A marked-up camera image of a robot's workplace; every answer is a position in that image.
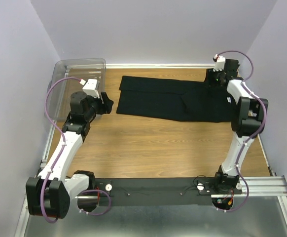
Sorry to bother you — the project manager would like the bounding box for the clear plastic storage bin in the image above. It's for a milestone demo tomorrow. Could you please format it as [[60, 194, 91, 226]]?
[[47, 58, 106, 122]]

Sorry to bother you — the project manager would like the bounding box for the black t shirt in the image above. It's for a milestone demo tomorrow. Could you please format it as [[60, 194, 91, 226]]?
[[116, 69, 237, 123]]

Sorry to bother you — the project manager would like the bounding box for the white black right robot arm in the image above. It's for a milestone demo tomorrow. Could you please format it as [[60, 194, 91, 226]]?
[[206, 55, 268, 192]]

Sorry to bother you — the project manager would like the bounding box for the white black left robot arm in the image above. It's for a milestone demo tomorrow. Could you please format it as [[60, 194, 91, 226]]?
[[26, 91, 113, 223]]

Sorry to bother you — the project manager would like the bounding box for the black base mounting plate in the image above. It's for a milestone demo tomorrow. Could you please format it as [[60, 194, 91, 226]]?
[[77, 175, 242, 211]]

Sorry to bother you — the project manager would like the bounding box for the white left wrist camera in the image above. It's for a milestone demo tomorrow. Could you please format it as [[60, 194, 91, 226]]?
[[80, 79, 100, 98]]

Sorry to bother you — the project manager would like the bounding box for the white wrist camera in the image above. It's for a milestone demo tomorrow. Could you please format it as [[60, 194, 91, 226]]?
[[213, 54, 226, 72], [80, 79, 100, 98]]

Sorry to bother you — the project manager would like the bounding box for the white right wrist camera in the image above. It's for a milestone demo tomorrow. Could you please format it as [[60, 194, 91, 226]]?
[[213, 54, 226, 72]]

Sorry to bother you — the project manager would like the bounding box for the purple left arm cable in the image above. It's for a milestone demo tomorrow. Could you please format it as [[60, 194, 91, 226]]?
[[40, 77, 111, 224]]

